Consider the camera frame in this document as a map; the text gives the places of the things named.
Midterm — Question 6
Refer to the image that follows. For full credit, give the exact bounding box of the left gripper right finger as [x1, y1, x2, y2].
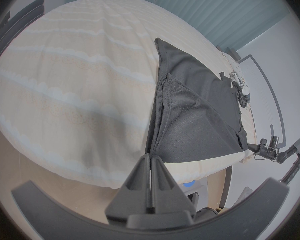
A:
[151, 155, 197, 225]

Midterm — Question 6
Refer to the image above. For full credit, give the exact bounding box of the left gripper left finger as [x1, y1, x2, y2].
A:
[105, 154, 151, 226]

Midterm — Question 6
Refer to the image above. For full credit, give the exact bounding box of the black T-shirt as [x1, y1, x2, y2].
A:
[145, 37, 248, 164]

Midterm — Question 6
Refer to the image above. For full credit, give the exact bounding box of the pile of clothes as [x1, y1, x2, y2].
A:
[229, 70, 251, 96]

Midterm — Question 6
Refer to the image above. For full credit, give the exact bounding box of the bed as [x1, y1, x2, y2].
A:
[0, 0, 287, 190]

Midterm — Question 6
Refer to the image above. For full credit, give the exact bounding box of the black shiny garment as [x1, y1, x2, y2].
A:
[232, 83, 251, 109]

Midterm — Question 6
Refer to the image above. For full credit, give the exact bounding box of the white printed pillow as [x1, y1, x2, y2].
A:
[221, 51, 250, 89]

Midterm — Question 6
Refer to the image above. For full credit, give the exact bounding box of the grey bedside table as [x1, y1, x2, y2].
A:
[227, 47, 242, 61]

